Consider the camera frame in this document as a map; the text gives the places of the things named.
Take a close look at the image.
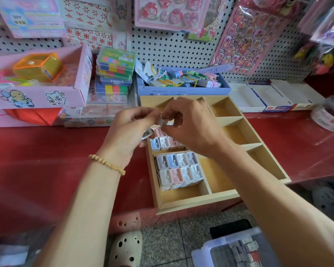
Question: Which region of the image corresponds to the person's right hand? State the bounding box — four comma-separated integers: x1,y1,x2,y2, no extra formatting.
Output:
158,97,233,159

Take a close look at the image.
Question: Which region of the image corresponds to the person's left hand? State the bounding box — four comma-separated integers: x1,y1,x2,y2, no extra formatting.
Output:
96,106,162,170

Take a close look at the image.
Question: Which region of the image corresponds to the wooden compartment tray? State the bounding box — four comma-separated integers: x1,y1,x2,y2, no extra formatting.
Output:
139,95,292,215

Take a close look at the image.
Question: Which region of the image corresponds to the clear plastic storage bin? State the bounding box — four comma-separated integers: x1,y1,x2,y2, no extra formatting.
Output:
191,227,282,267

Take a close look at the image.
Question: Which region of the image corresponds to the person's left forearm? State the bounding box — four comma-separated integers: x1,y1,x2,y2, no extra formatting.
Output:
33,160,126,267

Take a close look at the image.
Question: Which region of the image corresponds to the person's right forearm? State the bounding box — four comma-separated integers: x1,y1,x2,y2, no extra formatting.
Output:
214,139,334,267

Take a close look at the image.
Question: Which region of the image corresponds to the blue box of trinkets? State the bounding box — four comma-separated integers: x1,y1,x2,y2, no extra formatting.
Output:
135,64,233,97

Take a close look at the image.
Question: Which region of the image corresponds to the white tray box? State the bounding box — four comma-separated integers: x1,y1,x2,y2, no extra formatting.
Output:
270,79,326,111
248,80,296,113
228,82,268,113

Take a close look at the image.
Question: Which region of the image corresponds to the yellow orange toy box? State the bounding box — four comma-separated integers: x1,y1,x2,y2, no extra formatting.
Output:
13,53,63,83

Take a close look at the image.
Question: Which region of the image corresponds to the person's left cream clog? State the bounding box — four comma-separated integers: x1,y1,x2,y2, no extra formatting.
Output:
108,230,144,267

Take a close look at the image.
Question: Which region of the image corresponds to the stack of colourful packs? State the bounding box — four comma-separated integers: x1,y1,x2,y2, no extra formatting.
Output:
95,47,136,97

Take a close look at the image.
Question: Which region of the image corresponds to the white pegboard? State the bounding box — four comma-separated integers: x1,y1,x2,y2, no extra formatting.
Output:
0,0,318,84

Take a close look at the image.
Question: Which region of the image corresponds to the red display counter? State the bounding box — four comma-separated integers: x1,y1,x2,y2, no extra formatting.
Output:
0,64,334,237

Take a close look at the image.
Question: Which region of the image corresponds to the pink tray of trinkets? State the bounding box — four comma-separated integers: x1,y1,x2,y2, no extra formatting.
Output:
0,44,94,128

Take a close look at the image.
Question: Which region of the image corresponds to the red folded cloth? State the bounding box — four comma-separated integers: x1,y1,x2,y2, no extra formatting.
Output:
6,108,62,127

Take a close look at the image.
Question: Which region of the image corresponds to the pink sticker pack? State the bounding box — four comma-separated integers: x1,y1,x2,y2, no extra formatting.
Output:
135,0,212,34
212,0,293,76

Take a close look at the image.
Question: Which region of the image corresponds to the red patterned sticker sheet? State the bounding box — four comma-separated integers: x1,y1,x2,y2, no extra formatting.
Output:
61,0,129,50

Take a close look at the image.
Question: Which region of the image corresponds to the round clear plastic jar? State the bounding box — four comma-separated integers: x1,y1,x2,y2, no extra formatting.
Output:
311,95,334,133

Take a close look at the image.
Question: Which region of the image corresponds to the clear bag of colourful toys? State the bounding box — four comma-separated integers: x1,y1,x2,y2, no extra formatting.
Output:
294,42,334,76

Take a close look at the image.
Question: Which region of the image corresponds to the pastel cartoon sticker pack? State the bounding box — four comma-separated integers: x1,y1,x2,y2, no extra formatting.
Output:
0,0,68,39

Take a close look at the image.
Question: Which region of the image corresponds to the beaded wooden bracelet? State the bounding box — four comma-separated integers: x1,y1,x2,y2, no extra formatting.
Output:
88,154,127,176

